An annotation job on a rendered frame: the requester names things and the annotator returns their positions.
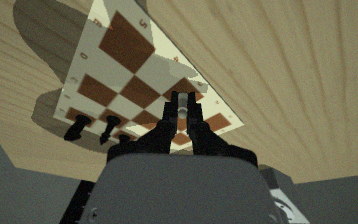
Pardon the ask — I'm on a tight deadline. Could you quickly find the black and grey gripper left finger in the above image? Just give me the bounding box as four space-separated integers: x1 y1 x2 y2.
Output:
106 91 178 164

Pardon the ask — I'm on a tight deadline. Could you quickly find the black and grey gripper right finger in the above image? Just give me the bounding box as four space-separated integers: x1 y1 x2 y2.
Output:
187 92 258 168

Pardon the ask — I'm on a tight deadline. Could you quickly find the brown and cream chessboard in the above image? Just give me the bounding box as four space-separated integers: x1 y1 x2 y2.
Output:
53 0 244 143

